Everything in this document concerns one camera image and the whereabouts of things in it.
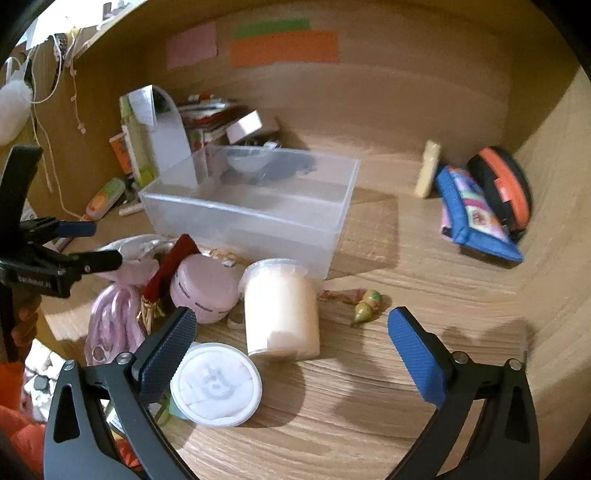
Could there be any orange paper note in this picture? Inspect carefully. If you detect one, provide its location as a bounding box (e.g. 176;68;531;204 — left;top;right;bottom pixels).
229;30;340;68

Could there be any white carton with paper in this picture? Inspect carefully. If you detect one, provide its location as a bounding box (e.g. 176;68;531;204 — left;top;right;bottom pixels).
148;88;198;188

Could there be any white small box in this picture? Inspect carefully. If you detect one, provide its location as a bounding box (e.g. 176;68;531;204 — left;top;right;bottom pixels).
225;110;265;144

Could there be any green paper note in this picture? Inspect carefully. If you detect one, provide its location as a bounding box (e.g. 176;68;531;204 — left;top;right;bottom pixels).
235;18;311;40

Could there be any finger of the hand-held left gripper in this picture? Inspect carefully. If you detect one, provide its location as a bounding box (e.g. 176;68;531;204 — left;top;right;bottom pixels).
21;219;97;238
44;249;123;278

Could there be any person's left hand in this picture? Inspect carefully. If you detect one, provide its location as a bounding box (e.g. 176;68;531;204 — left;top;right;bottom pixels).
11;295;43;357

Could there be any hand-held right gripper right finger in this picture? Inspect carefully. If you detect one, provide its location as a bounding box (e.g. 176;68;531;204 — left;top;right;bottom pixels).
387;307;541;480

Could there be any pink paper note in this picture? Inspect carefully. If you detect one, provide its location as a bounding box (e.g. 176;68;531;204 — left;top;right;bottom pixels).
166;23;218;70

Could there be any red tassel charm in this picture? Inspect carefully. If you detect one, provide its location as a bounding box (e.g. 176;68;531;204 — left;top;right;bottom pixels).
139;234;201;329

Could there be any wooden desktop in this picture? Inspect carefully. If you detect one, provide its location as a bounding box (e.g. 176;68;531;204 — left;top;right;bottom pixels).
37;124;591;480

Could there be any clear plastic bag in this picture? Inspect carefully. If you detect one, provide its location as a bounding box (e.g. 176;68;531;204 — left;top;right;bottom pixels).
95;234;172;283

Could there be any blue pencil case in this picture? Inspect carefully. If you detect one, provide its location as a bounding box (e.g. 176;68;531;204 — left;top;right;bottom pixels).
436;165;525;264

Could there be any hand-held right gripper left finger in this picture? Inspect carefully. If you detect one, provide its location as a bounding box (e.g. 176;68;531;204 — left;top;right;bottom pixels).
44;307;199;480

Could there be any stack of books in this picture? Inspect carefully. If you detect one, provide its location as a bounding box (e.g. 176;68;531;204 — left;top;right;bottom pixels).
178;92;250;149

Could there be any white plush toy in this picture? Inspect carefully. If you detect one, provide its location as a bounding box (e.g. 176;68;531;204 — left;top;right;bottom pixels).
0;69;34;145

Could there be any pink pouch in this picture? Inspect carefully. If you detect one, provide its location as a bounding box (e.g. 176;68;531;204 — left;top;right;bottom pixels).
440;203;459;237

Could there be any green orange tube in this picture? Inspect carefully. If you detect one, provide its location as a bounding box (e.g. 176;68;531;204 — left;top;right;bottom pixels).
85;178;126;220

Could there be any white paper receipt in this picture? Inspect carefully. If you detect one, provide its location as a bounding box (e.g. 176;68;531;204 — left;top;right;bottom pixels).
128;85;156;126

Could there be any round pink jar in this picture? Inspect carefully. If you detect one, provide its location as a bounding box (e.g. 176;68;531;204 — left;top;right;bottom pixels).
169;254;239;324

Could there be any white cord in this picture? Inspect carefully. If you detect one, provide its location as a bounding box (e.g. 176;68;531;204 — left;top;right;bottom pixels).
27;44;89;219

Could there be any pink strap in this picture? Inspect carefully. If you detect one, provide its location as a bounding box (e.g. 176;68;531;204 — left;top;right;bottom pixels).
84;282;151;367

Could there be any clear plastic storage box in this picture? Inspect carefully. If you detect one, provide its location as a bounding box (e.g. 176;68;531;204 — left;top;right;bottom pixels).
139;144;361;281

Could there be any orange small box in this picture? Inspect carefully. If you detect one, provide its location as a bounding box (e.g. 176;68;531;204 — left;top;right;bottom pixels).
109;134;134;175

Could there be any black orange round case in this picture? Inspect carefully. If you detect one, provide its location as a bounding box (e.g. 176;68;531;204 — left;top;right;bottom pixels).
466;147;534;241

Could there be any cream lotion bottle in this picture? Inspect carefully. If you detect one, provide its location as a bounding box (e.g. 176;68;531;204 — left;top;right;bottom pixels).
414;140;443;199

